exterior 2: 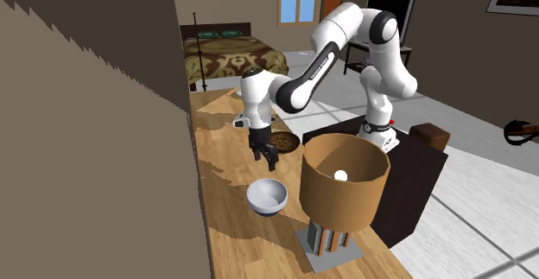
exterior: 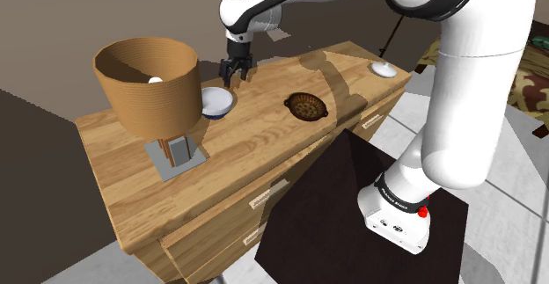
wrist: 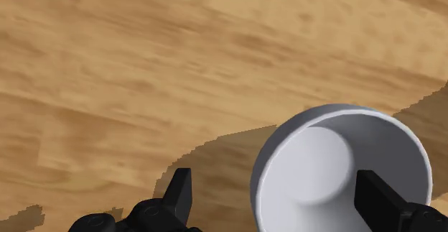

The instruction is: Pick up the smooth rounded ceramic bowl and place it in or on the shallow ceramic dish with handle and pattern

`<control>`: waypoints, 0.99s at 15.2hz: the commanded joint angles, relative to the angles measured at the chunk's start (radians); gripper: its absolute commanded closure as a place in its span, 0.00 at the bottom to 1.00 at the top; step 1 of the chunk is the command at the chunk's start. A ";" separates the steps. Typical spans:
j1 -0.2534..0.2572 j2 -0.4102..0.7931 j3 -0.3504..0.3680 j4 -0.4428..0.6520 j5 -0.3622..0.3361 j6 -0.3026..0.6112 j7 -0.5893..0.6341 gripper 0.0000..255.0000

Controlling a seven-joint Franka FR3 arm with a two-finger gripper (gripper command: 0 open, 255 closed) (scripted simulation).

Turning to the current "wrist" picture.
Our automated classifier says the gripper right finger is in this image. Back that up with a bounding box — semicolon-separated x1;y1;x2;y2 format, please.
354;170;448;232

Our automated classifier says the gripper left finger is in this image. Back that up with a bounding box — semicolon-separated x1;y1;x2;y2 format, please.
68;167;202;232

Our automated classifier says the white cup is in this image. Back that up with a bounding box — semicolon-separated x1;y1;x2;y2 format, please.
249;103;433;232

